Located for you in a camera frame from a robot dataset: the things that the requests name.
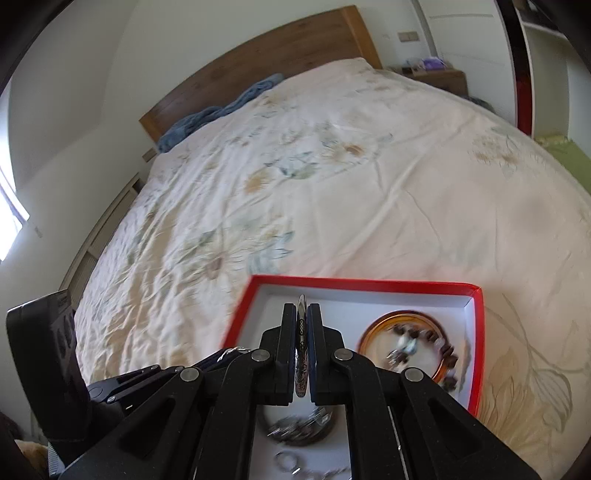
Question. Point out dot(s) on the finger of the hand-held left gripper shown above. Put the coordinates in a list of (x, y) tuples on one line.
[(138, 381)]

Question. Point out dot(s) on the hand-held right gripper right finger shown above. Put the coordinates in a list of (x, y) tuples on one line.
[(314, 341)]

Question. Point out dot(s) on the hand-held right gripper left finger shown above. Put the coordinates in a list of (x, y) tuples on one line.
[(295, 332)]

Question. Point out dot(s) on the silver bangle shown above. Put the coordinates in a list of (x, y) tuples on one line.
[(301, 364)]

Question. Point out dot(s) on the amber bangle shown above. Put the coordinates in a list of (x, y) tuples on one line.
[(361, 339)]

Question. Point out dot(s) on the silver wristwatch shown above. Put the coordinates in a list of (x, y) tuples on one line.
[(295, 429)]

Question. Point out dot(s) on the red jewelry box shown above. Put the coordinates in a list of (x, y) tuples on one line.
[(415, 304)]

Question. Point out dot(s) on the twisted silver hoop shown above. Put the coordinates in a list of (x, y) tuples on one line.
[(277, 459)]

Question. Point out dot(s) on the window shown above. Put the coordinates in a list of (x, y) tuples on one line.
[(9, 203)]

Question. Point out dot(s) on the floral bed blanket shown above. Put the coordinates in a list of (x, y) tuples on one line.
[(369, 184)]

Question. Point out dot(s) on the blue towel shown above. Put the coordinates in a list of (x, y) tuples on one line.
[(198, 122)]

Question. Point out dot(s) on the wooden headboard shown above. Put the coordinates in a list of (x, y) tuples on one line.
[(277, 46)]

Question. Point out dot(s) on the wooden nightstand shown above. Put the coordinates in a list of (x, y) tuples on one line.
[(448, 81)]

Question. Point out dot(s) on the purple box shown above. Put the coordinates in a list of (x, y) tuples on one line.
[(434, 63)]

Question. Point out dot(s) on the green cloth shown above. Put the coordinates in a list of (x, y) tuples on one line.
[(572, 159)]

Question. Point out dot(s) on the red fabric item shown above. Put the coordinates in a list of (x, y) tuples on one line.
[(522, 101)]

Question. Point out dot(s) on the white wardrobe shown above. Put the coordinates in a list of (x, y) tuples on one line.
[(461, 32)]

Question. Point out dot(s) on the wall socket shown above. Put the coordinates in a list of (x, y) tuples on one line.
[(407, 36)]

